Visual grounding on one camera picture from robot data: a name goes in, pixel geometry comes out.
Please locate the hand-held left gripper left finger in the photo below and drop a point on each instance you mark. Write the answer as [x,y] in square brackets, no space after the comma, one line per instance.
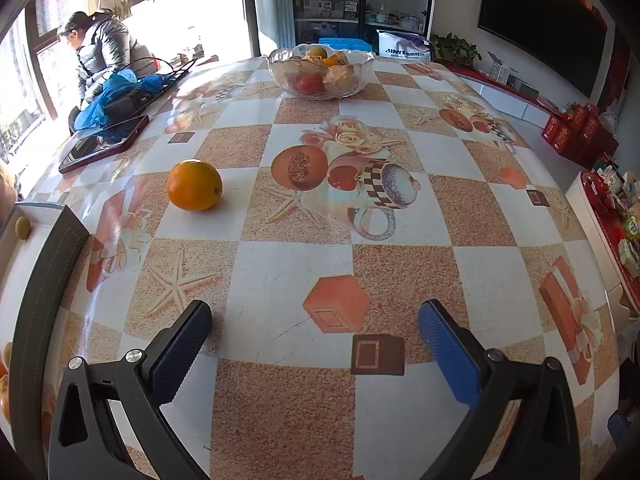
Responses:
[180,355]

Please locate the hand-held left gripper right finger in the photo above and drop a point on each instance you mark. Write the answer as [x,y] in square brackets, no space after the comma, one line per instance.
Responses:
[445,355]

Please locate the grey tray with white inside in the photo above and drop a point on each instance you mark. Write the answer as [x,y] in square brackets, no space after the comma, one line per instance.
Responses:
[50,270]

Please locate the brown longan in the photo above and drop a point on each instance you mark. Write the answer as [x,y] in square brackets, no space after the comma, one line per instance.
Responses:
[22,227]

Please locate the large smooth orange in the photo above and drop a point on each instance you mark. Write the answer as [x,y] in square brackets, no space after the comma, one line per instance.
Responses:
[195,185]

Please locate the red snack tray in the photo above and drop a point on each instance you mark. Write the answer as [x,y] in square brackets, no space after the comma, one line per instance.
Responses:
[595,215]

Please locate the smartphone with red case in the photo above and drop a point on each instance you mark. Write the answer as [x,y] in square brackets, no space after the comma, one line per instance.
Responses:
[100,145]

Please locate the pile of snack packets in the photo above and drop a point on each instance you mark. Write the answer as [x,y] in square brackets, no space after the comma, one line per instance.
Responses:
[625,200]

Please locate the red gift box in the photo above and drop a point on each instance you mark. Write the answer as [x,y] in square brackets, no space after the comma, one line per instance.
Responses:
[595,129]
[555,132]
[579,119]

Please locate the black power bank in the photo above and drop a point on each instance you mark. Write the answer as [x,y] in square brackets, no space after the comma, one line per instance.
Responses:
[127,102]

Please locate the white tv console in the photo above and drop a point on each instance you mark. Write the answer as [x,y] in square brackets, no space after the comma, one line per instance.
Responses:
[505,95]

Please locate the small white box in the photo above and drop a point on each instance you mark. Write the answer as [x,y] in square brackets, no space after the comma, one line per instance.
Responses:
[497,67]

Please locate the glass bowl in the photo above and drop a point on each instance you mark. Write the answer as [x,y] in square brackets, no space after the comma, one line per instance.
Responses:
[280,74]

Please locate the red round fruit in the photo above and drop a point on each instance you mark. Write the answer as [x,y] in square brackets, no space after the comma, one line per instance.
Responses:
[306,83]

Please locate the green potted plant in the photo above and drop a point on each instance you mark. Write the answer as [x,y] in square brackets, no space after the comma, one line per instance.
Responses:
[452,50]

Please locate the white printed bag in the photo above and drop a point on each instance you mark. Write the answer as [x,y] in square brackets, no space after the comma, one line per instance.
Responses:
[402,45]

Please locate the blue plastic stool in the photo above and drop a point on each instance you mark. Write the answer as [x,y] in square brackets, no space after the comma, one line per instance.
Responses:
[345,43]

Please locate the orange citrus fruit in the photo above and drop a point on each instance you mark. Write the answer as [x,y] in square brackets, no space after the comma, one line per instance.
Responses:
[318,52]

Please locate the black television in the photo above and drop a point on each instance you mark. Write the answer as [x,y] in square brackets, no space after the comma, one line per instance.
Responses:
[545,15]

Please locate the grey curtain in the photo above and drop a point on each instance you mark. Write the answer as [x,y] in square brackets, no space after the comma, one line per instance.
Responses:
[272,5]

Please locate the red wall hanging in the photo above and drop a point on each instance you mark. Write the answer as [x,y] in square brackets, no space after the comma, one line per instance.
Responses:
[617,70]

